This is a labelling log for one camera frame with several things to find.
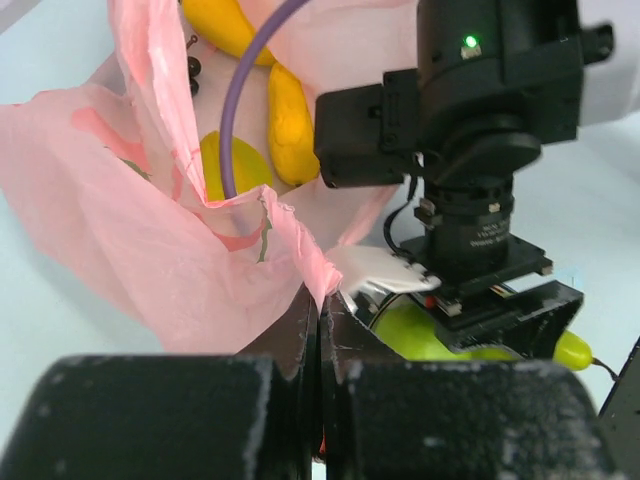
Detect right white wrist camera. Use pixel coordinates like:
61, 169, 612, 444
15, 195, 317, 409
327, 245, 442, 297

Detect yellow fake banana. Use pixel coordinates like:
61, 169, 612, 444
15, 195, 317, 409
267, 63, 320, 187

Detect pink plastic bag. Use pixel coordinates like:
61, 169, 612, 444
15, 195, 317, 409
1, 1, 394, 353

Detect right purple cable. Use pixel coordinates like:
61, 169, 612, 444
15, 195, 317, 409
219, 0, 311, 236

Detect green fake pear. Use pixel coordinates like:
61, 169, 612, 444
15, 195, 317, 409
373, 304, 596, 372

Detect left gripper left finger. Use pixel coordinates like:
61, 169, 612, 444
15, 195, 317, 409
1, 289, 318, 479

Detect yellow fake starfruit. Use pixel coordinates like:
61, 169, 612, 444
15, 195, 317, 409
200, 131, 273, 202

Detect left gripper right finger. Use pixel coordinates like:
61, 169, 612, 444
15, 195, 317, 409
319, 295, 620, 479

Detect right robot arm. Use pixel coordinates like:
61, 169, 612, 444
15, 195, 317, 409
314, 1, 639, 359

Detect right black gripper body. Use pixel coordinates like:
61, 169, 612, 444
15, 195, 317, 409
401, 235, 584, 359

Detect black fake grapes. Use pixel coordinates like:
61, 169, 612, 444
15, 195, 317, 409
186, 34, 202, 96

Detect orange yellow fake mango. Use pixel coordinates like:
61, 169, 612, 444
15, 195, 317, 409
181, 0, 256, 59

